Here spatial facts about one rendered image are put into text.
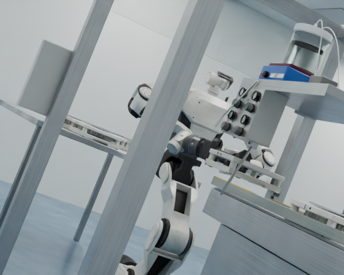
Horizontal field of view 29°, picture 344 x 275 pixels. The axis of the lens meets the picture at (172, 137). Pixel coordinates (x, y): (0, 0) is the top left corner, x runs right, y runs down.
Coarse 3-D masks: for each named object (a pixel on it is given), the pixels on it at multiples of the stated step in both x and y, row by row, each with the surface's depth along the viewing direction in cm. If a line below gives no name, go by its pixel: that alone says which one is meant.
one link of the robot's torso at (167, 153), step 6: (168, 150) 344; (168, 156) 340; (174, 156) 333; (180, 156) 329; (186, 156) 330; (162, 162) 345; (168, 162) 344; (180, 162) 352; (186, 162) 331; (192, 162) 332; (198, 162) 333; (180, 168) 330; (186, 168) 331; (156, 174) 354; (174, 174) 330; (180, 174) 331; (186, 174) 332; (174, 180) 330; (180, 180) 331; (186, 180) 332
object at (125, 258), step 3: (123, 255) 357; (126, 255) 358; (123, 258) 352; (126, 258) 352; (129, 258) 353; (120, 261) 348; (123, 261) 347; (126, 261) 346; (129, 261) 346; (132, 261) 347; (123, 264) 345; (126, 264) 345; (129, 264) 346; (132, 264) 346; (135, 264) 347
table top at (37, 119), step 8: (0, 104) 461; (8, 104) 440; (16, 112) 414; (24, 112) 399; (32, 112) 460; (32, 120) 377; (40, 120) 370; (64, 128) 398; (72, 136) 378; (80, 136) 380; (88, 144) 383; (96, 144) 384; (112, 152) 389; (120, 152) 391; (200, 184) 417
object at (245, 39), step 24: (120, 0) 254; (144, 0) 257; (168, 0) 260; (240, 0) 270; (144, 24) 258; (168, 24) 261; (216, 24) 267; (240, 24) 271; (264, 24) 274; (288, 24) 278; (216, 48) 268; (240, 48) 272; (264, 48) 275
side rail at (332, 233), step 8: (216, 184) 261; (224, 184) 254; (232, 184) 249; (232, 192) 247; (240, 192) 241; (248, 192) 236; (248, 200) 234; (256, 200) 229; (264, 200) 224; (272, 208) 218; (280, 208) 213; (288, 208) 209; (288, 216) 208; (296, 216) 204; (304, 216) 200; (304, 224) 199; (312, 224) 195; (320, 224) 192; (320, 232) 190; (328, 232) 187; (336, 232) 184; (336, 240) 182
